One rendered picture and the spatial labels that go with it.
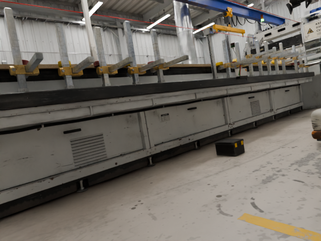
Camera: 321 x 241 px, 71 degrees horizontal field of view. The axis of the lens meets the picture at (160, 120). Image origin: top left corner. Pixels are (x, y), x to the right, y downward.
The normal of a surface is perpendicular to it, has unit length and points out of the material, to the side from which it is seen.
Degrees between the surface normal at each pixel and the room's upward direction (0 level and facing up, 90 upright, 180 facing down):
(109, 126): 90
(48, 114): 90
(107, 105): 90
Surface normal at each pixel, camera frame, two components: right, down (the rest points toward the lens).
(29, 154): 0.64, -0.10
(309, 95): -0.75, 0.16
